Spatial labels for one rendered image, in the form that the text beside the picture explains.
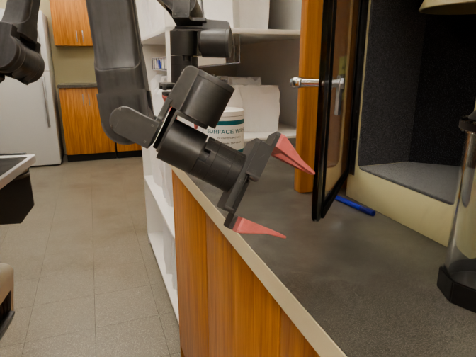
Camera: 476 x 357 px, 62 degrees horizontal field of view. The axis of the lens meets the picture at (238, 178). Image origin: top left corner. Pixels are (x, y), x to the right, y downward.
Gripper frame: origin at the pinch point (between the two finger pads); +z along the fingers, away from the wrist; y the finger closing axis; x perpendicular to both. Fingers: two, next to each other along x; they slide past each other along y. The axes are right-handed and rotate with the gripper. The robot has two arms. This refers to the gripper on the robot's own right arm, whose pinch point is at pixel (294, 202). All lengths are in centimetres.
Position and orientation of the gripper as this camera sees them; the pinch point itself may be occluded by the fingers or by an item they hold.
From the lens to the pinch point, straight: 55.9
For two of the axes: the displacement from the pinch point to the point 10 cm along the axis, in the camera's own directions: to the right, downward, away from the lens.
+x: -1.9, 0.2, 9.8
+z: 8.8, 4.4, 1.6
